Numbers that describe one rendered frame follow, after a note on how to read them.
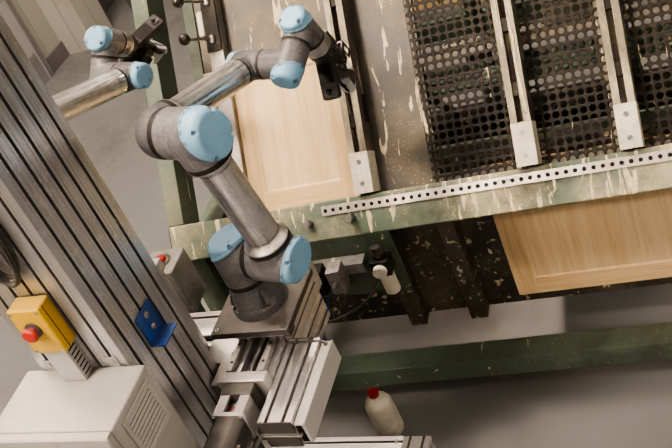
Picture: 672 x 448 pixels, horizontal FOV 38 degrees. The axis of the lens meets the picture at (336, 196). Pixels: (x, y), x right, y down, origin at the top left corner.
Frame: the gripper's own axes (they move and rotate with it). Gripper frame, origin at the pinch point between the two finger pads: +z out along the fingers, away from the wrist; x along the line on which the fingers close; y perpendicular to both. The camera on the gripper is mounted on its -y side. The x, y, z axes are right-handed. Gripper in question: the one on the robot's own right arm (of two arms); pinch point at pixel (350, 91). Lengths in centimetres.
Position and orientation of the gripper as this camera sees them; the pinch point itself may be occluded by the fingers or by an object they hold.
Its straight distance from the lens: 265.7
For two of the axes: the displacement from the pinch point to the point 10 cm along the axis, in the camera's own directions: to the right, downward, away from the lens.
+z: 4.2, 3.8, 8.2
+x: -9.0, 1.2, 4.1
